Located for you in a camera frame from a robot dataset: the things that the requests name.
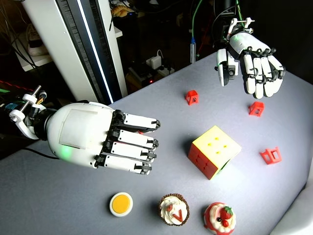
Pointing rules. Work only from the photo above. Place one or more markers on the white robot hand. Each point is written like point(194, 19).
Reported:
point(244, 44)
point(78, 127)

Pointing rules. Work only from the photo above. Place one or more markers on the yellow-top puzzle cube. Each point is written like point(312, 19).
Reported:
point(212, 147)

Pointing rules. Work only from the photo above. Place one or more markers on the grey table cloth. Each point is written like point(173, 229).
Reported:
point(73, 195)

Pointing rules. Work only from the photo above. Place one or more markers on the black box with red light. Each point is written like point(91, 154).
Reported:
point(141, 80)

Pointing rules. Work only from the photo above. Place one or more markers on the white column with black strips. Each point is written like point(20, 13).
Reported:
point(61, 49)

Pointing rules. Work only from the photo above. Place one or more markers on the white power strip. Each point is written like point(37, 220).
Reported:
point(166, 71)

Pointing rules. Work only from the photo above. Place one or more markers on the round white yellow button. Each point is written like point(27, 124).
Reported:
point(121, 203)

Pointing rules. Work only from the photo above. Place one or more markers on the white power adapter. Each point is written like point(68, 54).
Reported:
point(155, 63)

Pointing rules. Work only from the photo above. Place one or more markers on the white shoe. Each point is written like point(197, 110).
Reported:
point(33, 44)

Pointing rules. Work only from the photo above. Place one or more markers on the yellow toy bread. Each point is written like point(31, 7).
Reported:
point(121, 10)

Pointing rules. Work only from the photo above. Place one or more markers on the toy cream cupcake brown wrapper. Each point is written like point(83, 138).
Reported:
point(172, 210)

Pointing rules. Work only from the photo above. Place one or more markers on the toy red strawberry cake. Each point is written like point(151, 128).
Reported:
point(217, 218)

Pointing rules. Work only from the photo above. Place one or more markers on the small red stool frame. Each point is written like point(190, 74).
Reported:
point(189, 96)
point(140, 133)
point(266, 156)
point(253, 109)

